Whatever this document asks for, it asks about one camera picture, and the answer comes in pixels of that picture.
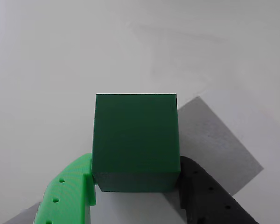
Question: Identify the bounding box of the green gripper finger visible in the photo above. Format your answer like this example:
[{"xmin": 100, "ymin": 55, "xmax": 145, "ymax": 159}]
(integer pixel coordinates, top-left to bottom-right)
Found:
[{"xmin": 32, "ymin": 153, "xmax": 96, "ymax": 224}]

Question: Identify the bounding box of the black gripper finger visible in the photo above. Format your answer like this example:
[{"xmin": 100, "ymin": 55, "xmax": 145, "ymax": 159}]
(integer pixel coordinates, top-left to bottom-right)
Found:
[{"xmin": 178, "ymin": 156, "xmax": 259, "ymax": 224}]

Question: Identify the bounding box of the dark green cube die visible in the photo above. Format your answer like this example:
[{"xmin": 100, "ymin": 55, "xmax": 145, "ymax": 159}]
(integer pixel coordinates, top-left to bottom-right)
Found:
[{"xmin": 91, "ymin": 93, "xmax": 181, "ymax": 193}]

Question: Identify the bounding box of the grey white checkered mat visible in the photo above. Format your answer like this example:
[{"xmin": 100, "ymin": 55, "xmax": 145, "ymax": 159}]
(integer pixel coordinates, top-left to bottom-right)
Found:
[{"xmin": 0, "ymin": 0, "xmax": 280, "ymax": 224}]

